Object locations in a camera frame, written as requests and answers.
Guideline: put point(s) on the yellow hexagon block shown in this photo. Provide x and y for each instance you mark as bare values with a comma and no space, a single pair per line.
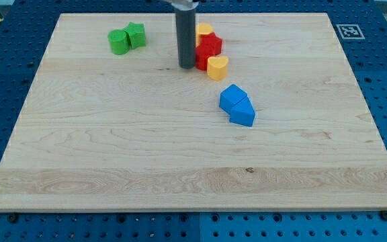
202,29

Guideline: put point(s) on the blue cube block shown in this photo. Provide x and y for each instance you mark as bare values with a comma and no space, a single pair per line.
231,96

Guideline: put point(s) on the blue triangular block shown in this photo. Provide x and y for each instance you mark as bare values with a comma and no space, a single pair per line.
243,113

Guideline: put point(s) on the yellow heart block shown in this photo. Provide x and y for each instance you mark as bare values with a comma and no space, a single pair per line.
217,67

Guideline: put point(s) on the red star block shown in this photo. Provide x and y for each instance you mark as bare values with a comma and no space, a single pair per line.
213,41

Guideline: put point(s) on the wooden board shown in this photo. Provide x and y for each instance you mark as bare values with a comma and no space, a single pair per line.
101,132

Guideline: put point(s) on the grey cylindrical pointer tool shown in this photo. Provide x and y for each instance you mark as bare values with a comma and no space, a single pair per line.
186,37

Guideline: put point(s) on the green star block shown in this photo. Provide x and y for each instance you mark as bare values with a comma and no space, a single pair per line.
136,34

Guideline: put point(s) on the green cylinder block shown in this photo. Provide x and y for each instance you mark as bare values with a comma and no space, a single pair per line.
118,42

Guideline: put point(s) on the white fiducial marker tag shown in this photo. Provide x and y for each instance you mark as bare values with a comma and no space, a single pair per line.
350,32

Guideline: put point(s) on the black bolt front left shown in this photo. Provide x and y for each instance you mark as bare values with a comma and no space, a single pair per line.
12,218

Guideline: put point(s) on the black bolt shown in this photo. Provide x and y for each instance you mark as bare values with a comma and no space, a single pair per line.
383,215
12,218

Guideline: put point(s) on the black bolt front right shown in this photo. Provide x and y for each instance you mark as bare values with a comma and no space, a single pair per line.
383,215

